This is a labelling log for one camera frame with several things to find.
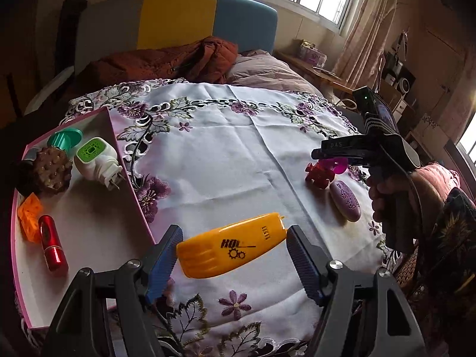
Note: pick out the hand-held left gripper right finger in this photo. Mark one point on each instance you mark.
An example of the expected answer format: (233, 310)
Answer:
(303, 264)

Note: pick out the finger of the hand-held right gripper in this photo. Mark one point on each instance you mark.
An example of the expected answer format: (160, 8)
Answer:
(338, 156)
(342, 143)

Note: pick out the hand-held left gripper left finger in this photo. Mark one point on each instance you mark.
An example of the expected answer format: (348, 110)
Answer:
(163, 264)

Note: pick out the magenta plastic piece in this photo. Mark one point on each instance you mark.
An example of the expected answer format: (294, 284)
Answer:
(340, 167)

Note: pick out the yellow plastic case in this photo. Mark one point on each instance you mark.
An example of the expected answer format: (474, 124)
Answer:
(223, 247)

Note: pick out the pink shallow box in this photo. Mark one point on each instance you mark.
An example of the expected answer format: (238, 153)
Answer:
(96, 223)

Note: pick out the shiny red tube case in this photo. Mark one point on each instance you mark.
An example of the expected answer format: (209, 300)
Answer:
(52, 241)

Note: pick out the white green plug-in repeller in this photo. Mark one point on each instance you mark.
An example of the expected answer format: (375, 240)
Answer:
(93, 156)

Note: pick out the brown massage brush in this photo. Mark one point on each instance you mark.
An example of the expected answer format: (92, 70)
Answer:
(52, 171)

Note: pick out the teal plastic flanged spool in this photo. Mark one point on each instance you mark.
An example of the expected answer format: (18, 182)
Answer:
(65, 137)

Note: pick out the person's right forearm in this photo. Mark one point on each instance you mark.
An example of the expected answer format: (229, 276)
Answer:
(435, 182)

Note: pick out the person's right hand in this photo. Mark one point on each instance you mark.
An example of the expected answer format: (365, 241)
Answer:
(379, 200)

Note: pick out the red plastic toy piece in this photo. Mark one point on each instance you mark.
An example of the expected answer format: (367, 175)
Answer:
(319, 174)

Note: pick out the purple oval soap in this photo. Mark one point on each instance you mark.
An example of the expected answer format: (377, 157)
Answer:
(346, 200)

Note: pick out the cardboard box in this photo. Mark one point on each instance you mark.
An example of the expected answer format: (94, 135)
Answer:
(431, 126)

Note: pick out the cluttered shelf unit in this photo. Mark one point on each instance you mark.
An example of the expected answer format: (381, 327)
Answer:
(398, 78)

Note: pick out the wooden side table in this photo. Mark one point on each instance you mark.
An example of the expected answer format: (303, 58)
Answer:
(316, 72)

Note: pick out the purple gift box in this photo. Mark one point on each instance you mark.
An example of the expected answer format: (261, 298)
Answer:
(312, 54)

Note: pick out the pale pink duvet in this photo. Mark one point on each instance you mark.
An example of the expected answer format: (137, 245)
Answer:
(267, 74)

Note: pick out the woven wicker seat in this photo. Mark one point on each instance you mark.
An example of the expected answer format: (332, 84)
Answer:
(407, 275)

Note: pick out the beige curtain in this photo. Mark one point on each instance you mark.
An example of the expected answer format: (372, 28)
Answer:
(372, 37)

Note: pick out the white floral embroidered tablecloth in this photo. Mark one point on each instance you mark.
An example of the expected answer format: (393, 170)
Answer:
(223, 156)

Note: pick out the dark floral garment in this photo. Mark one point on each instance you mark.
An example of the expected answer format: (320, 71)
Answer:
(446, 267)

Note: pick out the orange plastic block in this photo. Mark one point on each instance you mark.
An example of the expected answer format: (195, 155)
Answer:
(31, 215)

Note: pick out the rust brown quilt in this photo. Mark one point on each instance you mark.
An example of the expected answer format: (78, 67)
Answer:
(156, 63)

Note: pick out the grey yellow blue headboard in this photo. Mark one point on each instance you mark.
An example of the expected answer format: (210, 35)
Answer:
(174, 18)

